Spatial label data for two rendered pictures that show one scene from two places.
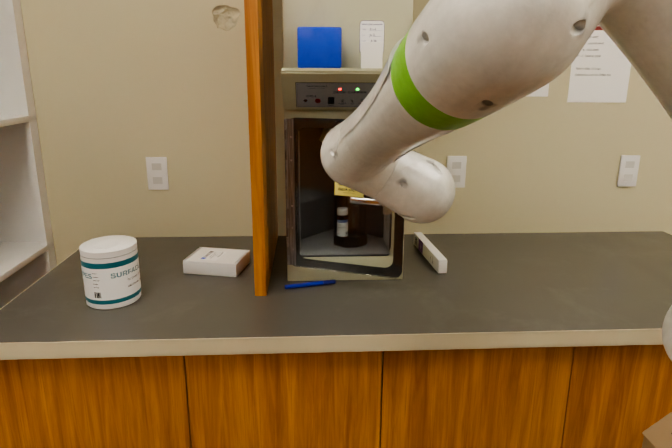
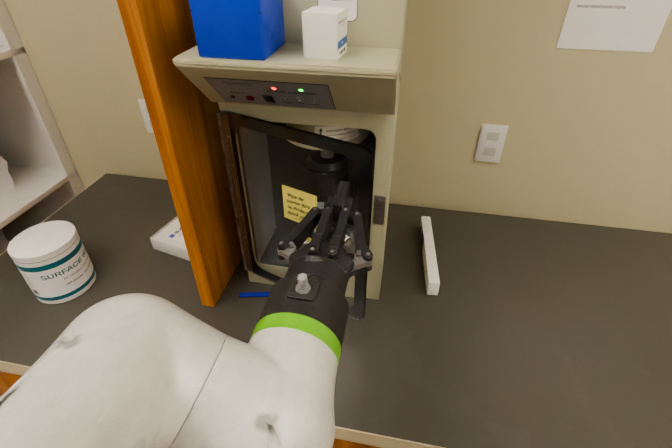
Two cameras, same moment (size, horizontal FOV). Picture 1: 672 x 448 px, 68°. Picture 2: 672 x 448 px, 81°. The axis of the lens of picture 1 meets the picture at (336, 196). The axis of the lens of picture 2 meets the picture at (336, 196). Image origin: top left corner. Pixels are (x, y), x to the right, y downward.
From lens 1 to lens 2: 0.72 m
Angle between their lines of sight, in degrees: 24
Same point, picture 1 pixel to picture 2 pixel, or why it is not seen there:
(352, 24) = not seen: outside the picture
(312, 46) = (214, 23)
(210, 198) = not seen: hidden behind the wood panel
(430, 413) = not seen: outside the picture
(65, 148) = (61, 83)
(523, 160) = (588, 137)
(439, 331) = (380, 430)
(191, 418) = not seen: hidden behind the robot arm
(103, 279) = (34, 280)
